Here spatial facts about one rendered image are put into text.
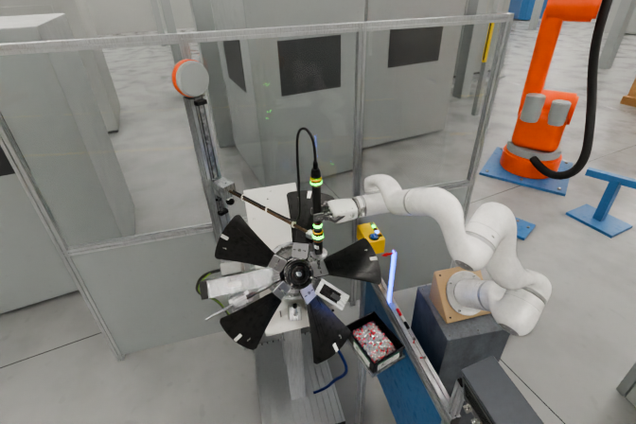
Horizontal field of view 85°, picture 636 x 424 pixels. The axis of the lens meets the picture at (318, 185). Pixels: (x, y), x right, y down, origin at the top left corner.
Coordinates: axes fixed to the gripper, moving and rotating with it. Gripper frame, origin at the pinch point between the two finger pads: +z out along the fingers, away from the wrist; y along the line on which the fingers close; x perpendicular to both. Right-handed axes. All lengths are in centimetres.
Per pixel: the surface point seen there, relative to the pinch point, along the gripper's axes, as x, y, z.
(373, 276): -30.3, -9.3, -21.3
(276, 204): -17.8, 37.1, 11.3
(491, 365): -21, -60, -37
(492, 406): -23, -69, -31
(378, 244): -42, 21, -37
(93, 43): 56, 70, 79
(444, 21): 57, 71, -88
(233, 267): -32, 14, 36
